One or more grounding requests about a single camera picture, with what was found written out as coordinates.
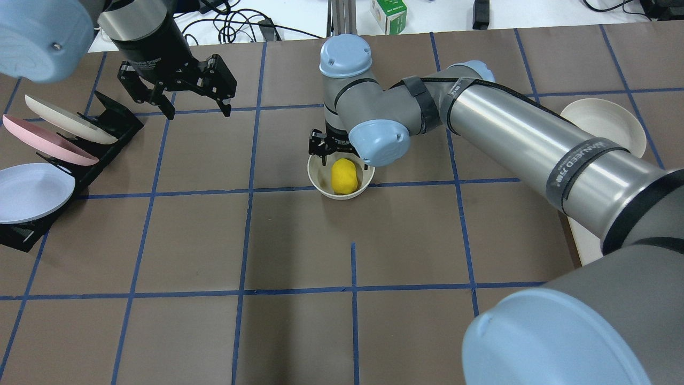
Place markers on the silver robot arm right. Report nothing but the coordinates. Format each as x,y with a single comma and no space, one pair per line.
617,320

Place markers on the cream rectangular tray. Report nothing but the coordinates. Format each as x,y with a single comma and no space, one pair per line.
588,245

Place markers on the cream ceramic bowl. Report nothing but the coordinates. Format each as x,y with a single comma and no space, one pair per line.
320,176

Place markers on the cream plate in rack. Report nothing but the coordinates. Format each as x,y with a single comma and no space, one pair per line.
72,123

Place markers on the green white small box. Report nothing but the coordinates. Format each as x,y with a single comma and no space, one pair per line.
391,16

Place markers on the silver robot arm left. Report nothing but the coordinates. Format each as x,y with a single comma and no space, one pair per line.
43,41

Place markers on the yellow lemon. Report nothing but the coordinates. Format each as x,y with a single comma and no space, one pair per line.
343,177

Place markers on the pink plate in rack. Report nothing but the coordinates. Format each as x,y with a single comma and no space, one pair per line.
47,142

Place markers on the black plate rack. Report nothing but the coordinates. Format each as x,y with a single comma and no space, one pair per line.
115,119

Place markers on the lavender plate in rack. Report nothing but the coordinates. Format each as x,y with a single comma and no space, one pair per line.
33,191

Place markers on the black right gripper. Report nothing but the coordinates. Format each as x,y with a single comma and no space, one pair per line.
323,145

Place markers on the white round plate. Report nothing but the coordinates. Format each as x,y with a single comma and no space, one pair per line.
609,120

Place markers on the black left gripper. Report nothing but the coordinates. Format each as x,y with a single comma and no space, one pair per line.
148,49

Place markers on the aluminium frame post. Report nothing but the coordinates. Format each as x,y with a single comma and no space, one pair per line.
341,18

